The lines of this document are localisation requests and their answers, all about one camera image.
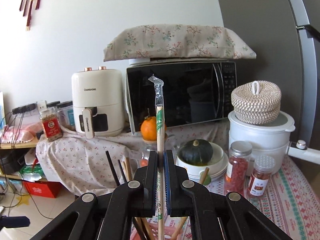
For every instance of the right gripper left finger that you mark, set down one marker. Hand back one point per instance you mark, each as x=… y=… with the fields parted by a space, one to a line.
x=108 y=216

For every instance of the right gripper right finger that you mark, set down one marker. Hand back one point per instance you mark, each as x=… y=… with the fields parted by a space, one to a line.
x=214 y=216

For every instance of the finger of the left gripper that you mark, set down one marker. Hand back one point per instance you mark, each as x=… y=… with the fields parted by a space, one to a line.
x=14 y=222

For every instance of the bamboo chopstick three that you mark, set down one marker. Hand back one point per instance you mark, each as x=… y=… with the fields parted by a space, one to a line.
x=179 y=227

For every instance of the bamboo chopstick four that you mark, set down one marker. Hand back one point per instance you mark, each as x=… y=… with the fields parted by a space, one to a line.
x=143 y=228

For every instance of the disposable bamboo chopstick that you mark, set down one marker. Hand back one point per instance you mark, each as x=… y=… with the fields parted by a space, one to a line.
x=160 y=130

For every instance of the pink perforated utensil basket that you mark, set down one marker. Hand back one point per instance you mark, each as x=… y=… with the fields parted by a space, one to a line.
x=170 y=226

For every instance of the black chopstick gold band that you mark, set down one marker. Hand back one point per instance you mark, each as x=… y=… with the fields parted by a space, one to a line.
x=114 y=174

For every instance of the tall goji berry jar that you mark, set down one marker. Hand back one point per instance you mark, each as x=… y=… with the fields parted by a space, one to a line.
x=238 y=163

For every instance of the red gift box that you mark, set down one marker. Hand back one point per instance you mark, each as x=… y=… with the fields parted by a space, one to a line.
x=46 y=189

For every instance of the white ceramic bowl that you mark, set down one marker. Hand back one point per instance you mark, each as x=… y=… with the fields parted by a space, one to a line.
x=217 y=166

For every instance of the short red spice jar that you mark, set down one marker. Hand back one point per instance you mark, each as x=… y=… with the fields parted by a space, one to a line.
x=262 y=171

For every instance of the floral white cloth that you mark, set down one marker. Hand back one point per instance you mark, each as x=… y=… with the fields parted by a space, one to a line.
x=81 y=165

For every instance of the glass jar with tomatoes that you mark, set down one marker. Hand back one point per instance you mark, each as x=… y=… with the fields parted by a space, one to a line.
x=146 y=154

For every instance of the dark green squash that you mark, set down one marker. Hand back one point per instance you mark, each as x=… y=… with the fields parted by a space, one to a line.
x=196 y=152

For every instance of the striped patterned tablecloth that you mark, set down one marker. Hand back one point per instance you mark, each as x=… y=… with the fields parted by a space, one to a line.
x=290 y=202

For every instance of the white electric pot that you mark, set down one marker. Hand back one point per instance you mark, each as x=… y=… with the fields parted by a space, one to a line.
x=272 y=139

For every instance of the orange tangerine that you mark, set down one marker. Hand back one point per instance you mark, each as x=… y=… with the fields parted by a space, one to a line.
x=148 y=128

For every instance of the red label condiment jar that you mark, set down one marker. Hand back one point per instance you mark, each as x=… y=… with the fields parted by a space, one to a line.
x=49 y=121

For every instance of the woven rattan basket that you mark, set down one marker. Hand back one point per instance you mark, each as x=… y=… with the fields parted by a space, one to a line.
x=256 y=102

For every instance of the cream air fryer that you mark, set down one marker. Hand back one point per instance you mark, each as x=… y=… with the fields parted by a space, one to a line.
x=97 y=96

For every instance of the black microwave oven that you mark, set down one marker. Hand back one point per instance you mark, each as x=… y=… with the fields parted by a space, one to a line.
x=194 y=91

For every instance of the floral cloth cover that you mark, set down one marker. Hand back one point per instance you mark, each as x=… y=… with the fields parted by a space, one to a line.
x=177 y=41

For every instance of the grey refrigerator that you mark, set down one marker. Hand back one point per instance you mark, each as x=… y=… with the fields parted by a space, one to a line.
x=285 y=37

